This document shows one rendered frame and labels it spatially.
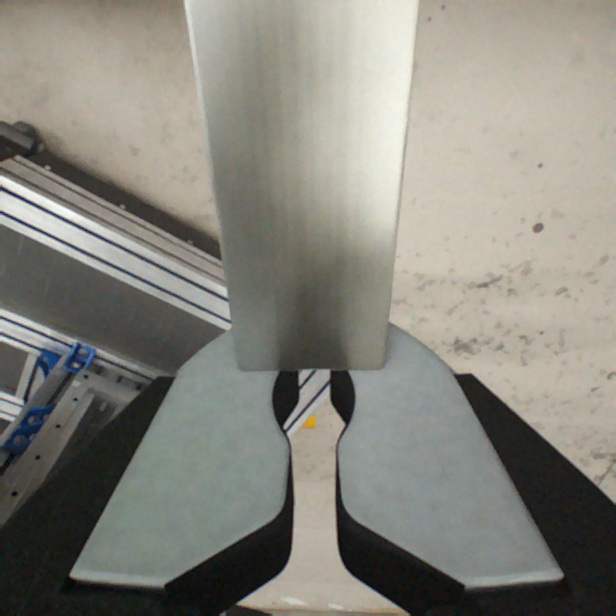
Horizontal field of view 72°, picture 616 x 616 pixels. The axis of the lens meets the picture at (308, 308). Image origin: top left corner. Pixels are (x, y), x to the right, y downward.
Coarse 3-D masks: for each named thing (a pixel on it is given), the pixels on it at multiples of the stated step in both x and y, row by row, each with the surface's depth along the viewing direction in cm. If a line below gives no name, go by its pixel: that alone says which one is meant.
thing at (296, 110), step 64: (192, 0) 5; (256, 0) 5; (320, 0) 5; (384, 0) 5; (192, 64) 6; (256, 64) 6; (320, 64) 6; (384, 64) 6; (256, 128) 6; (320, 128) 6; (384, 128) 6; (256, 192) 7; (320, 192) 7; (384, 192) 7; (256, 256) 7; (320, 256) 7; (384, 256) 7; (256, 320) 8; (320, 320) 8; (384, 320) 8
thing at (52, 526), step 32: (160, 384) 8; (128, 416) 8; (96, 448) 7; (128, 448) 7; (64, 480) 7; (96, 480) 7; (32, 512) 6; (64, 512) 6; (96, 512) 6; (0, 544) 6; (32, 544) 6; (64, 544) 6; (0, 576) 5; (32, 576) 5; (64, 576) 5; (0, 608) 5; (32, 608) 5; (64, 608) 5; (96, 608) 5; (128, 608) 5; (160, 608) 5
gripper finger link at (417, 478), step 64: (384, 384) 8; (448, 384) 8; (384, 448) 7; (448, 448) 7; (384, 512) 6; (448, 512) 6; (512, 512) 6; (384, 576) 6; (448, 576) 5; (512, 576) 5
